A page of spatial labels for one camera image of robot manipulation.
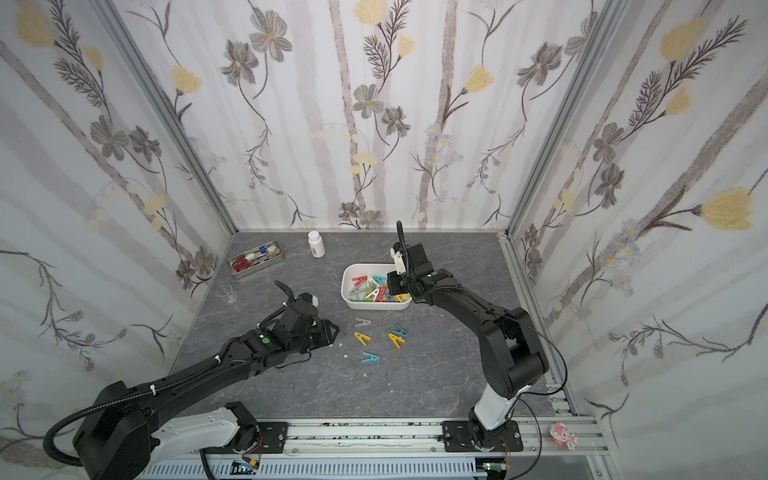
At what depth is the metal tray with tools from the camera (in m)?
1.10

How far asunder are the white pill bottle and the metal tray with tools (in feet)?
0.41

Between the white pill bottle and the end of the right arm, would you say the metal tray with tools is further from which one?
the end of the right arm

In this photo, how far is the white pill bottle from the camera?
1.09m
